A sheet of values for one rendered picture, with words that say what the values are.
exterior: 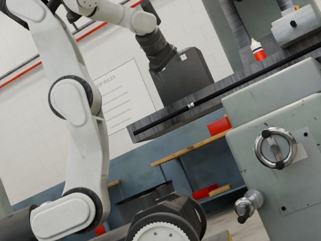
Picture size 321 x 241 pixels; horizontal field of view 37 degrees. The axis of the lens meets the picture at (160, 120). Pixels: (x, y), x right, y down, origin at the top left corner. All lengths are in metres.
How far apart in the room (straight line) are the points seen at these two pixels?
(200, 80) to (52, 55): 0.66
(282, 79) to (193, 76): 0.46
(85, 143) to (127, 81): 5.38
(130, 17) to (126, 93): 5.34
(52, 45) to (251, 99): 0.68
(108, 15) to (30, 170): 6.53
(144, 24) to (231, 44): 0.84
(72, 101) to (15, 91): 6.52
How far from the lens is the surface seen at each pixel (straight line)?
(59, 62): 1.55
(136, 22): 1.54
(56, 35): 1.56
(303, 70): 1.63
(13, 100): 8.01
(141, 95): 6.74
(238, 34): 2.32
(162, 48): 1.66
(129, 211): 3.49
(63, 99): 1.48
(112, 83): 6.96
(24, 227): 1.56
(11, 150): 8.11
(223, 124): 5.72
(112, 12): 1.51
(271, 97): 1.65
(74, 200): 1.47
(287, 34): 1.69
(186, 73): 1.97
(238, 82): 1.81
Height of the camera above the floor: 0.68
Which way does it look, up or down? 6 degrees up
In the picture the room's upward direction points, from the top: 23 degrees counter-clockwise
